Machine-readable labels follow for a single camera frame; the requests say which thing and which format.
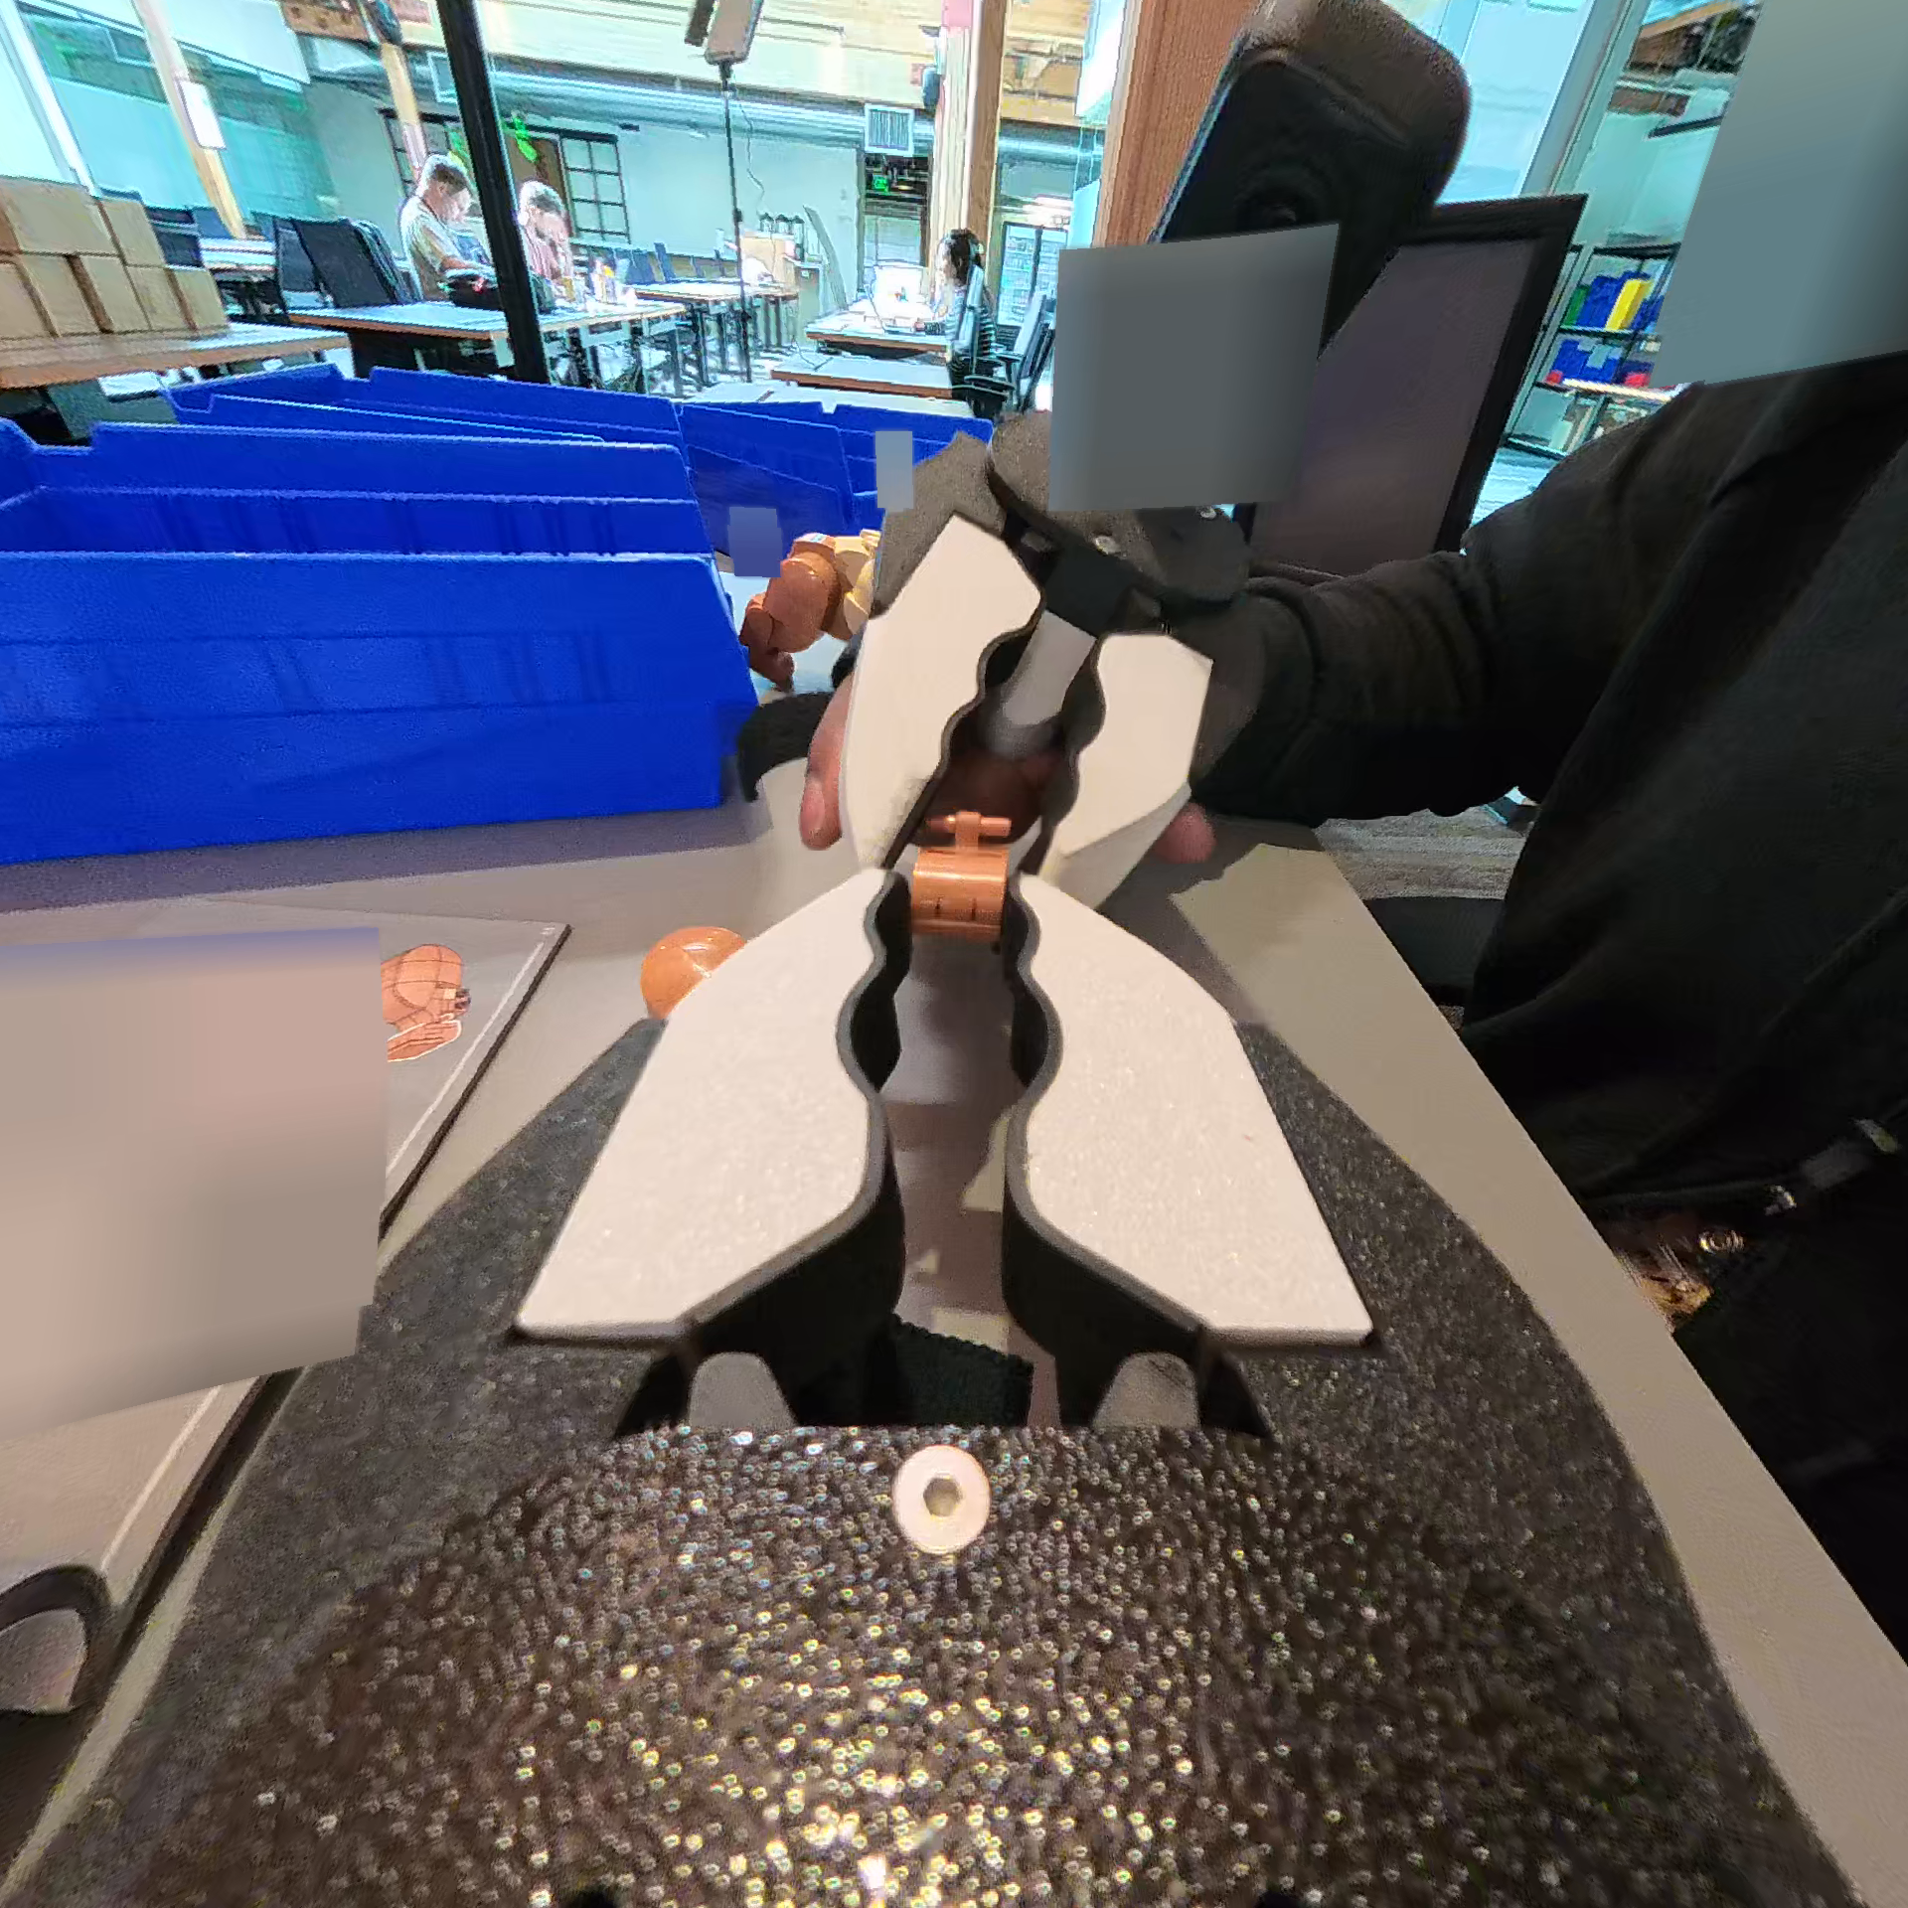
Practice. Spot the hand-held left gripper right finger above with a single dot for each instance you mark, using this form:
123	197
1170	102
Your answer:
1193	1163

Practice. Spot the black monitor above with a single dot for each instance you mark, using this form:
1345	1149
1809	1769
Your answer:
1432	373

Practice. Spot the black tripod lamp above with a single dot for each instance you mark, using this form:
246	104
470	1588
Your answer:
493	179

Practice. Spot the stack of cardboard boxes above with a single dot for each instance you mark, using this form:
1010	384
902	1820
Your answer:
105	269

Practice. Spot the person's right forearm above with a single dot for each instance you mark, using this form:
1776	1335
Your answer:
1403	656

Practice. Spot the large blue storage bin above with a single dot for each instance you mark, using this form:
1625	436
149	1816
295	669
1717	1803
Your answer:
330	702

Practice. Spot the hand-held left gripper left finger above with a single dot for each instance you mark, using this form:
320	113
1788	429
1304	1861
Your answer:
716	1163

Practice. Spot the brown and tan brick assembly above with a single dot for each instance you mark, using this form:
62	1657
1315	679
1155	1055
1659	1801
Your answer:
812	606

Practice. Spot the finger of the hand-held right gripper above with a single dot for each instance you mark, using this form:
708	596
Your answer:
925	670
1128	746

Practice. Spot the grey instruction booklet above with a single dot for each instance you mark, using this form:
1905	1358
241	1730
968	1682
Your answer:
448	1046

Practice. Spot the wooden beam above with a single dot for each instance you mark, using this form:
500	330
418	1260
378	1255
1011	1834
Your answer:
1164	104

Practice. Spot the long wooden table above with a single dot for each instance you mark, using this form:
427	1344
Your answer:
134	353

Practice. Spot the round brown brick assembly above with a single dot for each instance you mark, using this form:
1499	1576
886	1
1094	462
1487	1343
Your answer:
693	964

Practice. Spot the small tripod light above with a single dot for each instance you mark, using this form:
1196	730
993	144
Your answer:
726	29

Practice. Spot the grey desk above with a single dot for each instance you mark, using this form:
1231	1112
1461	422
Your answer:
1403	1046

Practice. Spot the black storage shelf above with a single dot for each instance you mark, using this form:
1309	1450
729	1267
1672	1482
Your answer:
1612	314

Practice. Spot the small brown brick plate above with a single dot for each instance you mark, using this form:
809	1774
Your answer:
962	879

